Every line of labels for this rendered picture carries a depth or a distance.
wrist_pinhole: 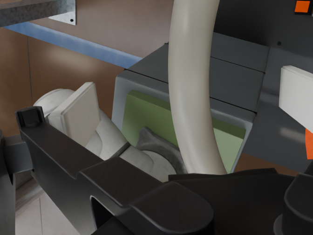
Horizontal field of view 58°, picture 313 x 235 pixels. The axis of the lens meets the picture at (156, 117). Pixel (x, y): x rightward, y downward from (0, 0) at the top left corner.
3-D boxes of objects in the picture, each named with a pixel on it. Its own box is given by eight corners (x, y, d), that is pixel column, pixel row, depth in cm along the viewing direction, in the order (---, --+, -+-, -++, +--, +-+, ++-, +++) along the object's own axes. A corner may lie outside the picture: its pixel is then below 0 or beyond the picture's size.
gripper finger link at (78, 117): (73, 169, 14) (59, 170, 14) (101, 120, 21) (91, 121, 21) (61, 114, 13) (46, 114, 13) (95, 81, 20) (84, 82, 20)
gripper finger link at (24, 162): (44, 175, 13) (-22, 180, 13) (76, 131, 17) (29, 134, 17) (36, 145, 12) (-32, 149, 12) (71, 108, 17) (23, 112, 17)
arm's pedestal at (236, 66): (249, 127, 158) (221, 240, 93) (167, 98, 170) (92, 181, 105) (286, 39, 131) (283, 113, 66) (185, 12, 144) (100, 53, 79)
